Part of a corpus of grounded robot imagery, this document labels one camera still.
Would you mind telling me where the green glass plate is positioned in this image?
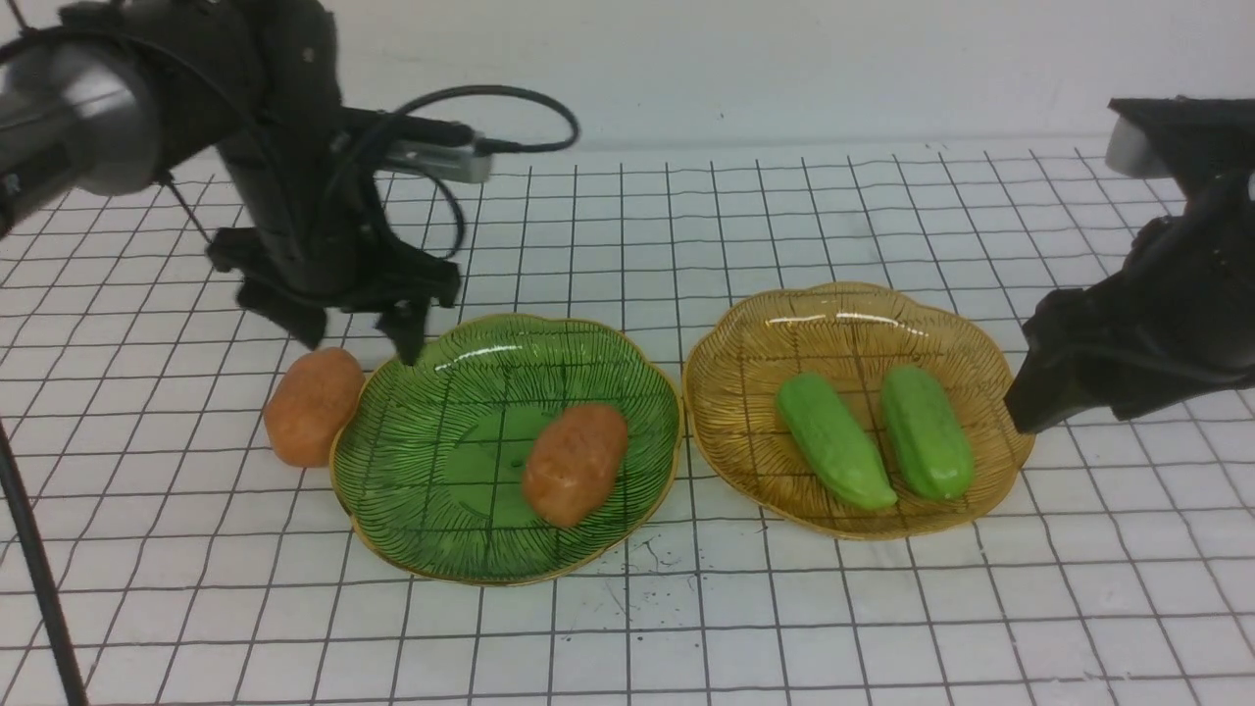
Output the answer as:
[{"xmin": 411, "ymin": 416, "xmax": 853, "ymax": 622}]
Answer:
[{"xmin": 330, "ymin": 313, "xmax": 684, "ymax": 586}]

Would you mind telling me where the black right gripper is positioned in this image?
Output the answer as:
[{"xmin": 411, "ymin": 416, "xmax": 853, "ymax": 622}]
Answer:
[{"xmin": 1004, "ymin": 237, "xmax": 1252, "ymax": 433}]

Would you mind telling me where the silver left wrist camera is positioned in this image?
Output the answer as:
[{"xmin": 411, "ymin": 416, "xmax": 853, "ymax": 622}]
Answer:
[{"xmin": 377, "ymin": 139, "xmax": 493, "ymax": 184}]

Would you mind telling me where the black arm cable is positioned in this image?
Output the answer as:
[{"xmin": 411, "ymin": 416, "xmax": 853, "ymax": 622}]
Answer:
[{"xmin": 0, "ymin": 423, "xmax": 92, "ymax": 706}]

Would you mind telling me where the orange potato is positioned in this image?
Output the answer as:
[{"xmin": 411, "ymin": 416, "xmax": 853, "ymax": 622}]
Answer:
[
  {"xmin": 264, "ymin": 347, "xmax": 365, "ymax": 468},
  {"xmin": 522, "ymin": 403, "xmax": 628, "ymax": 529}
]

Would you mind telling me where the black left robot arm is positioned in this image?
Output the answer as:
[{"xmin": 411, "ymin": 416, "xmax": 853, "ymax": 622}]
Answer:
[{"xmin": 3, "ymin": 1, "xmax": 462, "ymax": 365}]

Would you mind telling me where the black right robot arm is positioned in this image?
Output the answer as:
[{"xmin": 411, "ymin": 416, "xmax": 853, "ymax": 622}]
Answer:
[{"xmin": 1004, "ymin": 97, "xmax": 1254, "ymax": 433}]

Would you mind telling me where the black camera cable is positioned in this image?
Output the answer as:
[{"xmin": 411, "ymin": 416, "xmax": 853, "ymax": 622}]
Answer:
[{"xmin": 314, "ymin": 84, "xmax": 581, "ymax": 262}]

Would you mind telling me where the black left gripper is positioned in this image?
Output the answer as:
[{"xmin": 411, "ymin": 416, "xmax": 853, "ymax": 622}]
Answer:
[{"xmin": 207, "ymin": 118, "xmax": 462, "ymax": 366}]

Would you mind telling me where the green cucumber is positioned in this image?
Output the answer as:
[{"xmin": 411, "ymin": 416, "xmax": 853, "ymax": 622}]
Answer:
[
  {"xmin": 776, "ymin": 372, "xmax": 899, "ymax": 510},
  {"xmin": 881, "ymin": 365, "xmax": 976, "ymax": 502}
]

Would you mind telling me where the amber glass plate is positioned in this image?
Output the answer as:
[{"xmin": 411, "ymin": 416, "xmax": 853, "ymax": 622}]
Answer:
[{"xmin": 681, "ymin": 281, "xmax": 1035, "ymax": 540}]

